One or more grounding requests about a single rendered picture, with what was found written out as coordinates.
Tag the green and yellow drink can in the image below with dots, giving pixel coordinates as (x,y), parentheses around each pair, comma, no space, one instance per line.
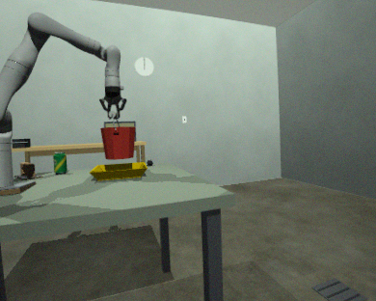
(60,163)

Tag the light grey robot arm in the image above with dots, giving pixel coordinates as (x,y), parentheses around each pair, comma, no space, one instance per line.
(20,64)

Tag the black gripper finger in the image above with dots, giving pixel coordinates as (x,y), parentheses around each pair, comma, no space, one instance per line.
(109,105)
(123,100)

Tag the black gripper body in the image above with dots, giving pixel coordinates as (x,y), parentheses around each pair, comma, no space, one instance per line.
(113,91)

